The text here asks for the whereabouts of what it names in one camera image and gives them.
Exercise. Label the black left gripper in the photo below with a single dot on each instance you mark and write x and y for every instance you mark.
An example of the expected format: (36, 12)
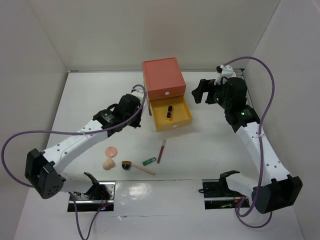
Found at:
(136, 123)

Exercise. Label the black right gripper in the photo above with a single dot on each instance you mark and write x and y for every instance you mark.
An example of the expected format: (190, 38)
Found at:
(204, 85)

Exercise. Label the black gold lipstick case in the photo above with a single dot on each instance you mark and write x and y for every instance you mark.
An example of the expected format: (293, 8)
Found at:
(169, 112)

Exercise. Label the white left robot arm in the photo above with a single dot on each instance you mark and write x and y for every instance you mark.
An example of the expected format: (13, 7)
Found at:
(44, 168)

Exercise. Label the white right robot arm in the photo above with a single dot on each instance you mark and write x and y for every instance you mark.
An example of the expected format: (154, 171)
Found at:
(275, 188)

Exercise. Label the teardrop beige makeup sponge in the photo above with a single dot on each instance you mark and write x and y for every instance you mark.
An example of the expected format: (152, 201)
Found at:
(109, 164)

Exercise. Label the green bottom drawer unit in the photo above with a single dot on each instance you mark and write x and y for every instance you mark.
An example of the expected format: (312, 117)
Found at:
(149, 108)

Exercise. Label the coral top drawer unit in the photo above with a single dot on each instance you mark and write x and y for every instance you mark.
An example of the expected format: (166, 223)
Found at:
(163, 78)

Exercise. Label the green lipstick tube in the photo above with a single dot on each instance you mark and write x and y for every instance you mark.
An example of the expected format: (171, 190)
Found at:
(149, 161)

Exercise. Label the red lip gloss tube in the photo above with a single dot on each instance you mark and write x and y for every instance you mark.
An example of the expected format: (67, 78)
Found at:
(161, 151)

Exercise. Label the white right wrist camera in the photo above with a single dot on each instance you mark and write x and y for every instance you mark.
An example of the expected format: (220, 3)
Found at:
(225, 72)

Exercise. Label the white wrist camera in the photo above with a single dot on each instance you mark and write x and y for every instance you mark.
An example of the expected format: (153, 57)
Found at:
(225, 72)
(137, 92)

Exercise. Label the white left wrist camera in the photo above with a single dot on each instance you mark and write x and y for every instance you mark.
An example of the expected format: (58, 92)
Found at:
(137, 92)

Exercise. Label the aluminium rail at table edge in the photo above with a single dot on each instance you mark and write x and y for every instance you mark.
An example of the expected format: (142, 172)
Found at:
(240, 72)

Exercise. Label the pink handled makeup brush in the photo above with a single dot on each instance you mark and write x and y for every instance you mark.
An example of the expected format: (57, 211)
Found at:
(127, 165)

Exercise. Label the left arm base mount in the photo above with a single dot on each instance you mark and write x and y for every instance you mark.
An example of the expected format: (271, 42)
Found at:
(96, 195)

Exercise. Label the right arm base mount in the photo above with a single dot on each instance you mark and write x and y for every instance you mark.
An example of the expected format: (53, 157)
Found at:
(217, 194)

